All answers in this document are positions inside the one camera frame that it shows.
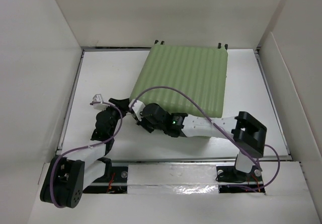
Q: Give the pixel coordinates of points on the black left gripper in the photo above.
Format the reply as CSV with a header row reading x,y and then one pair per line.
x,y
123,105

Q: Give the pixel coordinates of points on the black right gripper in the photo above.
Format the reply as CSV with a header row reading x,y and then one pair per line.
x,y
141,123

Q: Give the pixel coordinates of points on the green hard-shell suitcase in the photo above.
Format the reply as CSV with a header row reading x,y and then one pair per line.
x,y
186,79

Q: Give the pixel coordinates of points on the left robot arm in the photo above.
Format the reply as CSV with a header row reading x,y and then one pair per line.
x,y
72,171

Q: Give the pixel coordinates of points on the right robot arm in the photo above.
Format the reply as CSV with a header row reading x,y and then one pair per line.
x,y
247,133

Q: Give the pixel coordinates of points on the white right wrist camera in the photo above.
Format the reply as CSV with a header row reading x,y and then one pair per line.
x,y
136,107

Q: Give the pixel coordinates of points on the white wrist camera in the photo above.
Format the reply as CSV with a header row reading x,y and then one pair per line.
x,y
136,107
98,102

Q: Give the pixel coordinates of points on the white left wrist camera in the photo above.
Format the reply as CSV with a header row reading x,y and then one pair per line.
x,y
98,102

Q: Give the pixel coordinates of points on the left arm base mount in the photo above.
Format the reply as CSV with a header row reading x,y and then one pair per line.
x,y
114,183

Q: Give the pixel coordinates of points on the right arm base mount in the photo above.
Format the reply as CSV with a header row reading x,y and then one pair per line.
x,y
232,181

